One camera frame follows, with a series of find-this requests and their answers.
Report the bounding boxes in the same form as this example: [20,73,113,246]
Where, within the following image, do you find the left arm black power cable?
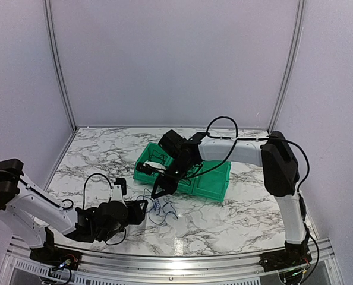
[60,173,127,246]

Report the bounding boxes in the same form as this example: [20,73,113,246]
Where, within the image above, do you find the aluminium corner post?
[43,0,78,132]
[267,0,307,133]

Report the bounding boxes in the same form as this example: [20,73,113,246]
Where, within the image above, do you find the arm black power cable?
[182,116,310,191]
[60,173,127,246]

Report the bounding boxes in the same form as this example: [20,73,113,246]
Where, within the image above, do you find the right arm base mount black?
[259,249,312,272]

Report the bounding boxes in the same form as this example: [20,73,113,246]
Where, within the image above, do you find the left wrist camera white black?
[109,178,127,203]

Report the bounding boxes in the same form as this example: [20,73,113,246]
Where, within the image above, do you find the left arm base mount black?
[29,248,81,270]

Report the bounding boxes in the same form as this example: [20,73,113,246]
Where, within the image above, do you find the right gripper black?
[151,157,195,199]

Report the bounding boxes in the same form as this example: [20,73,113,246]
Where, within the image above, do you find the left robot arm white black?
[0,159,148,264]

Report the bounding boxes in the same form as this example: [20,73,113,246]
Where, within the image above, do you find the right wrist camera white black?
[135,160,166,175]

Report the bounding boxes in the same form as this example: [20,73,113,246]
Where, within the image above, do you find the thin blue cable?
[136,188,179,226]

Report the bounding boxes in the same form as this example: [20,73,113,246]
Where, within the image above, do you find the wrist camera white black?
[109,178,127,203]
[135,160,166,175]

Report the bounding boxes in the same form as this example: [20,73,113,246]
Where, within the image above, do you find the right aluminium corner post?
[267,0,307,133]

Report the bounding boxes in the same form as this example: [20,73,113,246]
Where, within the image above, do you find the green three-compartment plastic bin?
[133,142,231,202]

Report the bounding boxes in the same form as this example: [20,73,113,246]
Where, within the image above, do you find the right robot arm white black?
[143,130,310,266]

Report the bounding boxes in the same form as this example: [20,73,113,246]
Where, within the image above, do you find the left aluminium corner post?
[43,0,78,132]

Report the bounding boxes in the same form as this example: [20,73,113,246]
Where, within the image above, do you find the thin black cable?
[148,150,168,164]
[184,164,209,186]

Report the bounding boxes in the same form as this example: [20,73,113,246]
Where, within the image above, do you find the aluminium front frame rail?
[0,235,343,284]

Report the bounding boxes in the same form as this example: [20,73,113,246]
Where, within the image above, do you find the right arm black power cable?
[182,116,310,191]

